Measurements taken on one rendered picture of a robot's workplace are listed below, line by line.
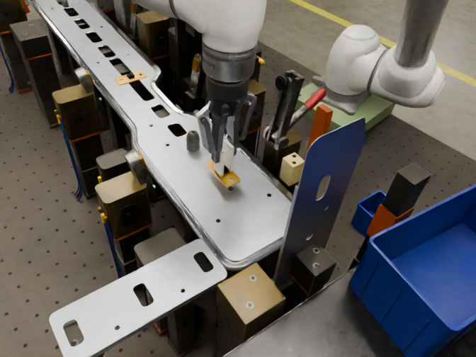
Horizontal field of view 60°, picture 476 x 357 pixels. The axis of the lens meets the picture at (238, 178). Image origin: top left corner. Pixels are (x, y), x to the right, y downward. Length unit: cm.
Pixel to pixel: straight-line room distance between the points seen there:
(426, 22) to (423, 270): 70
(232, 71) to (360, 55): 87
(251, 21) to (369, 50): 90
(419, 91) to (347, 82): 25
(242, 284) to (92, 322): 25
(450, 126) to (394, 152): 159
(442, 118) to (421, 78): 176
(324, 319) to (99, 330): 36
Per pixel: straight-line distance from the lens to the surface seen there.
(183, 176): 91
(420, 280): 80
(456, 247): 88
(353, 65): 150
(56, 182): 138
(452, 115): 326
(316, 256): 70
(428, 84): 147
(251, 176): 91
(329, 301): 73
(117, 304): 74
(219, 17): 63
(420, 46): 133
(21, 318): 114
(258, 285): 68
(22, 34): 145
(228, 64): 67
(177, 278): 75
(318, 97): 94
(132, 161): 79
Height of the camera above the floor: 165
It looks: 46 degrees down
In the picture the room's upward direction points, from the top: 5 degrees clockwise
